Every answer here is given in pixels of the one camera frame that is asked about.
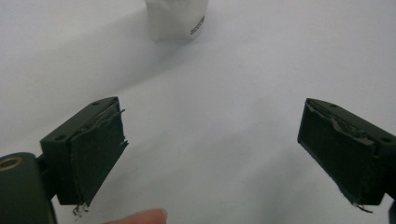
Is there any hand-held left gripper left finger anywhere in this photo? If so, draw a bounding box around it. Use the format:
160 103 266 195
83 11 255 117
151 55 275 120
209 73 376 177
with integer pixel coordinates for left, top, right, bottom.
39 96 129 207

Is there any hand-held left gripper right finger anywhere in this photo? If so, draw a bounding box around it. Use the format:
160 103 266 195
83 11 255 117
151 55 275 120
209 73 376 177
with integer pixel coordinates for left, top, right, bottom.
297 97 396 206

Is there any white and blue pouch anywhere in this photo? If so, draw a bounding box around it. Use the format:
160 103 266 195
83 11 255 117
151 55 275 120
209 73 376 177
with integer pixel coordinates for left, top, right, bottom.
144 0 209 42

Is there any pale grey table mat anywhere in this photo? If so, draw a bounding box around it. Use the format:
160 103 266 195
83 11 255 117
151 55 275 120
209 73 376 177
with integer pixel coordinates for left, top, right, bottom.
0 0 396 224

